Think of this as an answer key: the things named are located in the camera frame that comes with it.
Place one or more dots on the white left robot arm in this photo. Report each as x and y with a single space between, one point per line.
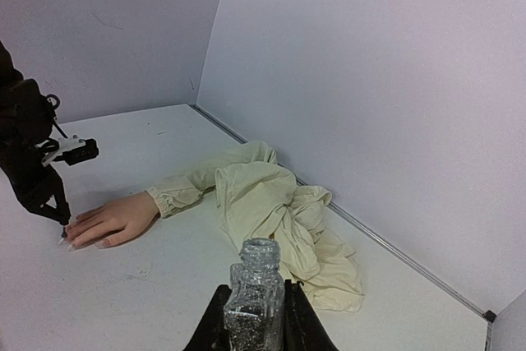
26 121

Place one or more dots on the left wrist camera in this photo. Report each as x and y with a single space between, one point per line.
71 150

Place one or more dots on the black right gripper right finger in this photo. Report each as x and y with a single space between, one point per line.
303 330

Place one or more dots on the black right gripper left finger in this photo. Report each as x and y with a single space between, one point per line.
210 334

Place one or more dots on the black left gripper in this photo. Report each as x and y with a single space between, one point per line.
40 191

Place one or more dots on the clear glitter nail polish bottle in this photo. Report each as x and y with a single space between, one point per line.
254 312

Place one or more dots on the mannequin hand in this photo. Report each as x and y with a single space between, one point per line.
114 223

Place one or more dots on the cream cloth garment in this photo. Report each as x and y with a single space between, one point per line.
258 198

